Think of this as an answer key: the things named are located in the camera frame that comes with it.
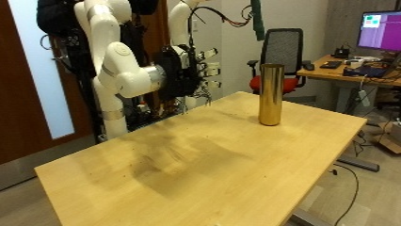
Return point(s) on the flower bouquet with green stem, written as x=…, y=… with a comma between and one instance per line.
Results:
x=257, y=22

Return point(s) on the gold cylindrical vase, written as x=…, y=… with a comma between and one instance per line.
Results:
x=270, y=94

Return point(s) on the white emergency stop box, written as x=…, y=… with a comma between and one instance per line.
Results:
x=142, y=108

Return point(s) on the black office chair red seat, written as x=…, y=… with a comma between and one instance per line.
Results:
x=281, y=47

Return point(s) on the black computer mouse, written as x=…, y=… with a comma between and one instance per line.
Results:
x=309, y=67

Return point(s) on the black padded cover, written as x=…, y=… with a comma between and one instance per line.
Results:
x=53, y=15

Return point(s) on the wooden office desk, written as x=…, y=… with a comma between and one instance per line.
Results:
x=329, y=73

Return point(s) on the black keyboard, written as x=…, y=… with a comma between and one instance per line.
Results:
x=330, y=65

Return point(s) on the black desk phone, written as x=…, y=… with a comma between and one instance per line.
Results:
x=341, y=52

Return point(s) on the brown door with frosted glass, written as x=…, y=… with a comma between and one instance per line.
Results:
x=16, y=94

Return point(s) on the white power strip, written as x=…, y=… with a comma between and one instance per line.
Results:
x=363, y=98

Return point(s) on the computer monitor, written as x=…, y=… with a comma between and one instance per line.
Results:
x=382, y=31

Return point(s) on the grey table foot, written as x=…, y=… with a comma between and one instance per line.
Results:
x=358, y=164

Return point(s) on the cardboard box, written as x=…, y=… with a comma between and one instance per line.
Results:
x=387, y=141

